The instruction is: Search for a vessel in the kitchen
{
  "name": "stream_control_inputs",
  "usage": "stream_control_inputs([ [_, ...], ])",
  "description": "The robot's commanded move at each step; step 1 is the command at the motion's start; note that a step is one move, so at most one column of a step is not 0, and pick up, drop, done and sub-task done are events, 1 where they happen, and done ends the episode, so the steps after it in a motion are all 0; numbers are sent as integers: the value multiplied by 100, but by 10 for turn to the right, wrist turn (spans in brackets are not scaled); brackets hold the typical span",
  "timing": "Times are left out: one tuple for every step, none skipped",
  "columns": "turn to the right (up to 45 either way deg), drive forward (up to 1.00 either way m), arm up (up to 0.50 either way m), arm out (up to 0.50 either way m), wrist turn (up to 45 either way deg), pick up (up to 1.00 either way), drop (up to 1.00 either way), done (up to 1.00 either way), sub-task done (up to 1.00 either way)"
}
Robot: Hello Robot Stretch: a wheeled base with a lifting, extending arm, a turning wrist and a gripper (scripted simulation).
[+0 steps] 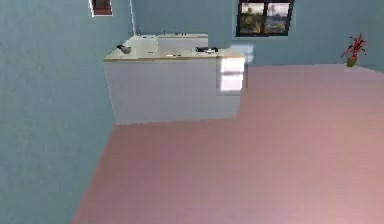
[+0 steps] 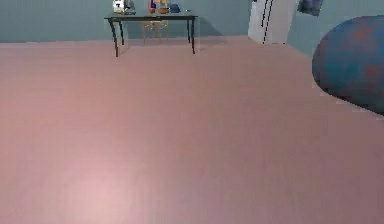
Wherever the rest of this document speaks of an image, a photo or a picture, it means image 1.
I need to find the white kitchen counter cabinet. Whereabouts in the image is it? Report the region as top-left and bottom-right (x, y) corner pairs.
(103, 33), (247, 126)

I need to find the black flat pan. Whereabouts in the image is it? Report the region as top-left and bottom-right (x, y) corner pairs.
(195, 46), (219, 55)

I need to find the grey metal pan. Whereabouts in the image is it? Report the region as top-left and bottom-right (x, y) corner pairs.
(116, 44), (132, 55)

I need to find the black framed window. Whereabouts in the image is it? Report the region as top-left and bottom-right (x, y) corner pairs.
(235, 0), (296, 38)

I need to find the red potted house plant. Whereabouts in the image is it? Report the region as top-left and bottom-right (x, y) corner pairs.
(341, 32), (368, 68)

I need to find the white framed wall picture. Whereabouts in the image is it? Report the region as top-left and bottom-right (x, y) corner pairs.
(88, 0), (114, 18)

